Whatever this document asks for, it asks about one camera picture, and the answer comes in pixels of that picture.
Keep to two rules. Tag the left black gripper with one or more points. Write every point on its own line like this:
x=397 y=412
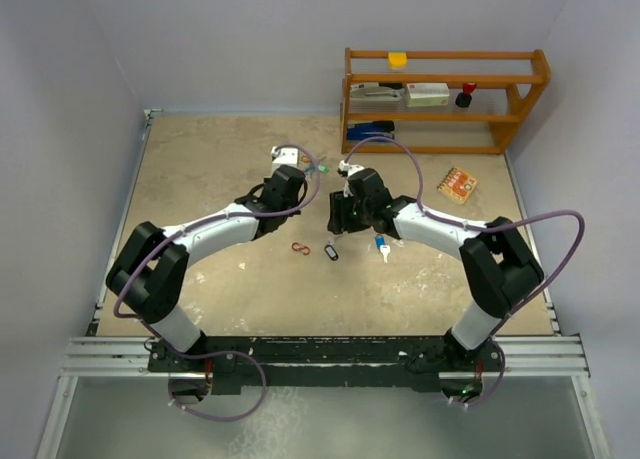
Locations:
x=293 y=204

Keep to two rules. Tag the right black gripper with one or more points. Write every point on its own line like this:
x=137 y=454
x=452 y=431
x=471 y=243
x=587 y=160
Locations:
x=339 y=221

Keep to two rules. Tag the key with blue tag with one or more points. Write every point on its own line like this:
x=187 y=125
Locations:
x=383 y=247

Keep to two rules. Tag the red carabiner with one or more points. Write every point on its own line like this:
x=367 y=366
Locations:
x=300 y=248

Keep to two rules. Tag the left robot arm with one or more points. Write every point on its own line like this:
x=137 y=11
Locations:
x=149 y=272

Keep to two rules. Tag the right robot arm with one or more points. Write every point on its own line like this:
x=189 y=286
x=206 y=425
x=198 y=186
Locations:
x=498 y=264

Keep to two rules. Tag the blue stapler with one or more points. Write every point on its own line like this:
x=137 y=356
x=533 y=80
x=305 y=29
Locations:
x=378 y=130

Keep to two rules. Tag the grey stapler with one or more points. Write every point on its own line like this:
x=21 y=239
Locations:
x=376 y=92

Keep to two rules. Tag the orange spiral notebook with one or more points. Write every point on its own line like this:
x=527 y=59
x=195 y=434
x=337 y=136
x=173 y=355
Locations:
x=457 y=185

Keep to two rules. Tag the wooden shelf rack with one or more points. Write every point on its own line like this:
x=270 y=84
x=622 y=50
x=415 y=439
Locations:
x=509 y=84

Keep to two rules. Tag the white and red box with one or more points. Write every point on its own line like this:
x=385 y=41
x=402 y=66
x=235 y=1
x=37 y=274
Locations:
x=426 y=94

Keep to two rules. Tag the yellow lidded jar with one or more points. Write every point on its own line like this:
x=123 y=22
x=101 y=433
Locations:
x=397 y=61

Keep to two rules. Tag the red and black stamp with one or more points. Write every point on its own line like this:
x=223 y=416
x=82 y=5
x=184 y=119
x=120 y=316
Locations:
x=464 y=97

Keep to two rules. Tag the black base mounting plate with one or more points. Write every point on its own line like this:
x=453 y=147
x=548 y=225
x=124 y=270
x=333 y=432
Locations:
x=234 y=362

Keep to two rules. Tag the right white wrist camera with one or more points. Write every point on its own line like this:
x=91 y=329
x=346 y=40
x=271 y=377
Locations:
x=346 y=170

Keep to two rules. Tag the aluminium rail frame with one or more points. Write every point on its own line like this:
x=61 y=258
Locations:
x=543 y=364

